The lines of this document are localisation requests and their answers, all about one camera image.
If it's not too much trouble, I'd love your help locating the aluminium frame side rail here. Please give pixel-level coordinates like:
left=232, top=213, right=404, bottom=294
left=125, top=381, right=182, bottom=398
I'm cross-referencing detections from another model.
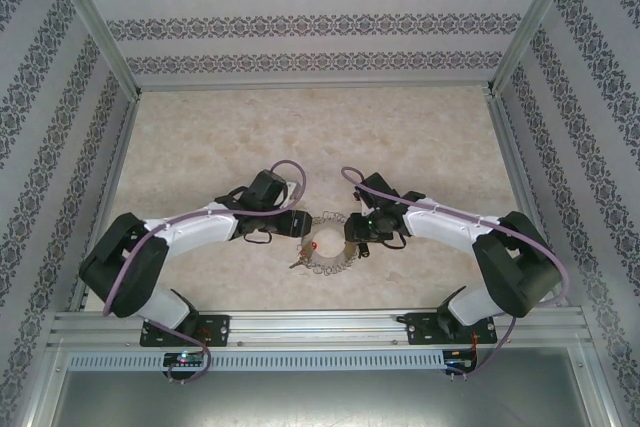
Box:
left=69, top=94, right=142, bottom=316
left=487, top=91, right=586, bottom=316

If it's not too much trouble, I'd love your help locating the grey sheet metal shelf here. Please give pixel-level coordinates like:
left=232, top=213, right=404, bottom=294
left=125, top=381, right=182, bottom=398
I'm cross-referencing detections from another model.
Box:
left=49, top=370, right=601, bottom=427

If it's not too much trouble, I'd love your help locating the aluminium frame corner post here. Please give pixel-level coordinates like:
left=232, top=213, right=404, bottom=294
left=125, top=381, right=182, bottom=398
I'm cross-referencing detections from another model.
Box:
left=487, top=0, right=585, bottom=97
left=39, top=0, right=142, bottom=98

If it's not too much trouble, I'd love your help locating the slotted grey cable duct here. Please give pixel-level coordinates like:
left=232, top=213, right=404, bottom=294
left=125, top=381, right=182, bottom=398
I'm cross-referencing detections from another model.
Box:
left=67, top=349, right=447, bottom=373

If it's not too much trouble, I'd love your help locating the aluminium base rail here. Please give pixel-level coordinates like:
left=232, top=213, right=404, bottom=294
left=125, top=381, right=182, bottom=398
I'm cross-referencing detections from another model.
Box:
left=47, top=310, right=586, bottom=349

